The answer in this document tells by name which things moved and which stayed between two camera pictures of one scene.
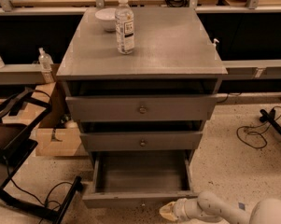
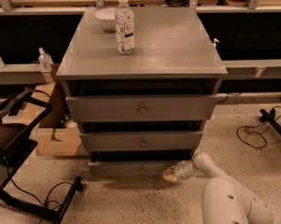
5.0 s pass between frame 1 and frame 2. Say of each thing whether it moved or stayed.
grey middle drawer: stayed
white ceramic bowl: stayed
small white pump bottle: stayed
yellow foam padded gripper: moved
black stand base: stayed
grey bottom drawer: moved
